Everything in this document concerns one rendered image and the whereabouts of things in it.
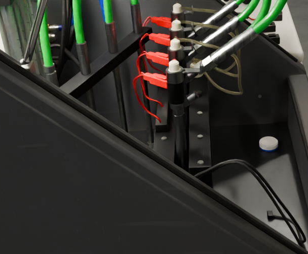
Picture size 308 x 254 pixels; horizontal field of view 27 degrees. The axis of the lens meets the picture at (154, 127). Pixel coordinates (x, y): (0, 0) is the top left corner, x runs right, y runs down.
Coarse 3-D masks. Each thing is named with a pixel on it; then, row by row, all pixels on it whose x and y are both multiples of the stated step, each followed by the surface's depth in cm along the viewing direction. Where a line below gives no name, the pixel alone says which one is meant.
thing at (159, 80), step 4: (144, 76) 105; (148, 76) 104; (152, 76) 104; (156, 76) 103; (160, 76) 103; (164, 76) 103; (148, 80) 105; (152, 80) 104; (156, 80) 103; (160, 80) 103; (164, 80) 102; (156, 84) 104; (160, 84) 103; (164, 84) 102
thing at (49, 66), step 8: (280, 0) 93; (272, 8) 94; (280, 8) 93; (272, 16) 94; (256, 24) 95; (264, 24) 95; (40, 32) 97; (256, 32) 95; (40, 40) 98; (48, 40) 98; (48, 48) 99; (48, 56) 100; (48, 64) 100; (48, 72) 101
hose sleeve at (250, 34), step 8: (248, 32) 96; (232, 40) 97; (240, 40) 96; (248, 40) 96; (224, 48) 97; (232, 48) 97; (240, 48) 97; (216, 56) 98; (224, 56) 98; (216, 64) 99
